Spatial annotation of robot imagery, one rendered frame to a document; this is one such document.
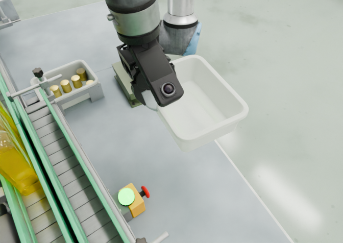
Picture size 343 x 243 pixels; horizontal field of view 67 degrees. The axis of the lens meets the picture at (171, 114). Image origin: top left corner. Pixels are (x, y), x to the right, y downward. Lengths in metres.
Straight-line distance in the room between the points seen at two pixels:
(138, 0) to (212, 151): 0.65
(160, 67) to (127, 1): 0.11
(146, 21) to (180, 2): 0.47
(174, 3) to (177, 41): 0.12
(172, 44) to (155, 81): 0.49
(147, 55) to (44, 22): 1.27
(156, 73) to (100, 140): 0.59
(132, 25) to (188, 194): 0.59
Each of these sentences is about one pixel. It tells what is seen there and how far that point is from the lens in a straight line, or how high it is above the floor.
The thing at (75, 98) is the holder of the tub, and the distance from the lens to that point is 1.06.
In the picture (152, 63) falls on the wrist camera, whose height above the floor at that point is 1.26.
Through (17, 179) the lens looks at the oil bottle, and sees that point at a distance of 0.73.
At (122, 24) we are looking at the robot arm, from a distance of 0.41.
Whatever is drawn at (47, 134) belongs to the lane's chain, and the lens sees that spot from 0.89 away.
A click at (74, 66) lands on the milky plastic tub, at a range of 1.17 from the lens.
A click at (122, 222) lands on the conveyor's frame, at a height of 0.88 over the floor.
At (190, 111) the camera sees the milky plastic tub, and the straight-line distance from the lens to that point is 0.63.
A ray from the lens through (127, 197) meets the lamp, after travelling 0.74.
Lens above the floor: 1.54
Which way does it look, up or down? 51 degrees down
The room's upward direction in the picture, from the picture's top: straight up
